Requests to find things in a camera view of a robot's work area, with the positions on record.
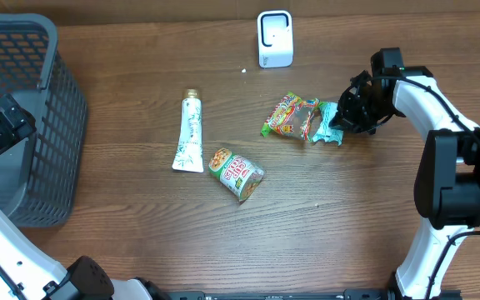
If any teal snack packet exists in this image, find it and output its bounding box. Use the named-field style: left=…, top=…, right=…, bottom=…
left=312, top=102, right=343, bottom=146

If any colourful candy bag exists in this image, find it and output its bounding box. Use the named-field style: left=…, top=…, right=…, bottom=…
left=261, top=92, right=320, bottom=142

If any cup noodles container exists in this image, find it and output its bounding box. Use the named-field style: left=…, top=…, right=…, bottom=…
left=208, top=147, right=265, bottom=203

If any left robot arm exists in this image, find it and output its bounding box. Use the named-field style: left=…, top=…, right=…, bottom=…
left=0, top=94, right=168, bottom=300

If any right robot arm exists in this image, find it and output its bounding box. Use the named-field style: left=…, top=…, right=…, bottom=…
left=331, top=47, right=480, bottom=299

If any white barcode scanner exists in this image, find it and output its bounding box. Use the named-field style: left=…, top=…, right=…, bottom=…
left=257, top=10, right=294, bottom=68

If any dark grey plastic basket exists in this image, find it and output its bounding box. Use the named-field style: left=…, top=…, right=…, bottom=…
left=0, top=13, right=88, bottom=228

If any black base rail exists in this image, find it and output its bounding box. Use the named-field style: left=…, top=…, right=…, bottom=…
left=167, top=289, right=463, bottom=300

